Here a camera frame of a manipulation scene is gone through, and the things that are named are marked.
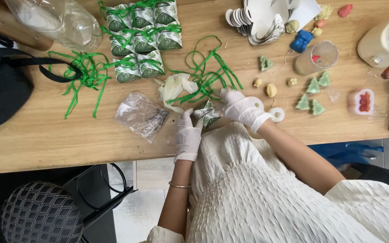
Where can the red soap figure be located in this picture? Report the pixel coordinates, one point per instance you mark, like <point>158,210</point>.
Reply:
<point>345,10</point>

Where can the white paper sheet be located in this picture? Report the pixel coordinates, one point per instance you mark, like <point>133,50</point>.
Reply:
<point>306,13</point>

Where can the single green leaf gift box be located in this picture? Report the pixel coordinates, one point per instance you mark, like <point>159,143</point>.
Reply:
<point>209,114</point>

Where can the crumpled white latex glove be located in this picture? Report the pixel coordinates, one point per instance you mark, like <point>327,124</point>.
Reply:
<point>172,88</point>

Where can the clear plastic cup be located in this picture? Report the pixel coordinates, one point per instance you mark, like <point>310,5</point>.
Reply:
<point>307,62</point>

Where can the blue plastic bag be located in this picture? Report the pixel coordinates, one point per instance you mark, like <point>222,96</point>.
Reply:
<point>343,153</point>

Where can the grid patterned black chair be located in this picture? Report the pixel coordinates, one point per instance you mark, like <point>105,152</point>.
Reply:
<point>42,212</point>

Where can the person's left hand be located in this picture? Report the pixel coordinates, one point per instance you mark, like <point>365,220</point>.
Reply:
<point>187,138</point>

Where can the person's right fingers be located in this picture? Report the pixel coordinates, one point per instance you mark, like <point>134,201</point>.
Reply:
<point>227,94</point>

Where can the small red soap piece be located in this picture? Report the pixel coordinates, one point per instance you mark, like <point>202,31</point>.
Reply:
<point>315,58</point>

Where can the wooden plank with screws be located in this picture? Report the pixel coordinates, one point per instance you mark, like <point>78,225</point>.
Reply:
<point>15,27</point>

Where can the yellow oval soap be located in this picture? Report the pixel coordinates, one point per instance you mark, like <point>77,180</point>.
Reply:
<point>271,90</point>

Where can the person's right hand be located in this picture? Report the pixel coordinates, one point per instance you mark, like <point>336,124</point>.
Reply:
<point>245,108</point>

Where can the white textured dress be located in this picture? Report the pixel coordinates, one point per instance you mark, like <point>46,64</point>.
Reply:
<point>265,195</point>

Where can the tiny cream flower soap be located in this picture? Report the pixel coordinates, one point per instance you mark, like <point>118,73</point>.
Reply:
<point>292,81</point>

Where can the clear plastic bag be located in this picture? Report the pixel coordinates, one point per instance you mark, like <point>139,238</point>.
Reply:
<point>140,114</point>

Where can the clear plastic bottle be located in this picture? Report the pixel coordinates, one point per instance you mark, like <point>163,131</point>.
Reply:
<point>59,22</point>

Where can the small beige soap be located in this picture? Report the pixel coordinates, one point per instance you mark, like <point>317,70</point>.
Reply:
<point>258,82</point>

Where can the cream electric appliance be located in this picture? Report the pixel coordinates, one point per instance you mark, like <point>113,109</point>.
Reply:
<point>375,44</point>

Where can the small clear plastic mould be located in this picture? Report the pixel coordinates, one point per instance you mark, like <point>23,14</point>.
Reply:
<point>333,94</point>

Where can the group of ribboned leaf boxes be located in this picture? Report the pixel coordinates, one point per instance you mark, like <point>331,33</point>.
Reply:
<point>144,37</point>

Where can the small pink soap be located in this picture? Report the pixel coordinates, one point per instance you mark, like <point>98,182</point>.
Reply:
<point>320,23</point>

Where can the stack of flat white box cutouts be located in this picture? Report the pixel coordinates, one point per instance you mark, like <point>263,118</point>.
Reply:
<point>262,22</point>

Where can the heap of green ribbons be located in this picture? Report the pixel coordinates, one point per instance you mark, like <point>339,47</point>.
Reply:
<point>86,72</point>
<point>208,76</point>

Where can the small green tree soap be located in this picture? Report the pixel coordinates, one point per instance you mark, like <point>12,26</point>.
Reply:
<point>265,63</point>

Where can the blue bear soap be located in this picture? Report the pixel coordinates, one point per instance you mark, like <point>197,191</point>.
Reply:
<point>301,41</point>

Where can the pale yellow flower soap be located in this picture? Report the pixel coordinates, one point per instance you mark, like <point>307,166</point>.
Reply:
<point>324,11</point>

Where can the pink silicone mould with red soap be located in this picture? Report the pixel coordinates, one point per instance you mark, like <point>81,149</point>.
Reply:
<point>353,103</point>

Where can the small yellow soap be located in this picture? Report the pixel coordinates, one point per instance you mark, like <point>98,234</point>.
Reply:
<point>316,32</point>

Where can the beige round soap figure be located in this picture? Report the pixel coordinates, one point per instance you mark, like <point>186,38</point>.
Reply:
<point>292,26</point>

